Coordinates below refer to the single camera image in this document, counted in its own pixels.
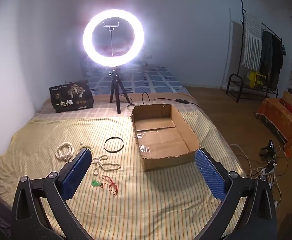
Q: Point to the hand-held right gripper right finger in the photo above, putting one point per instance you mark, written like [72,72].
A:
[208,173]

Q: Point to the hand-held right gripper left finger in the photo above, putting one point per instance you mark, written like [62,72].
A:
[77,172]

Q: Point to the thin black hoop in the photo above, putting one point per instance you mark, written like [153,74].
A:
[105,145]

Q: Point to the cardboard box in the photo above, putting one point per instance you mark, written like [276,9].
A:
[160,140]

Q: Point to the white power strip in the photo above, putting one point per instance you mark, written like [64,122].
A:
[270,167]

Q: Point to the small black floor tripod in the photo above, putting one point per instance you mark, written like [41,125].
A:
[269,150]

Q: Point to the pink plaid sheet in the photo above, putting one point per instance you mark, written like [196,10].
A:
[96,106]

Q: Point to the black printed bag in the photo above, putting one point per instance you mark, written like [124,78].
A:
[71,96]

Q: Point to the orange covered furniture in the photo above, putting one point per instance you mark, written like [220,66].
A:
[278,122]

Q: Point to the black tripod stand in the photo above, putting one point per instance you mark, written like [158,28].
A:
[114,90]

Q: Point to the black metal clothes rack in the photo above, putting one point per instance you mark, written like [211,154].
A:
[233,80]

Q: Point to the yellow box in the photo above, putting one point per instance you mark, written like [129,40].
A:
[257,79]

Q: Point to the blue patterned bedsheet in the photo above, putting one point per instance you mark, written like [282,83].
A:
[148,80]

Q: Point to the dark hanging garment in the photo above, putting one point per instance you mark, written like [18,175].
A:
[266,52]
[277,60]

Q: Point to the white striped hanging cloth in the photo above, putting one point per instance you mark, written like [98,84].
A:
[252,42]

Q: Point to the phone holder clamp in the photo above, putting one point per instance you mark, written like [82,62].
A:
[111,25]

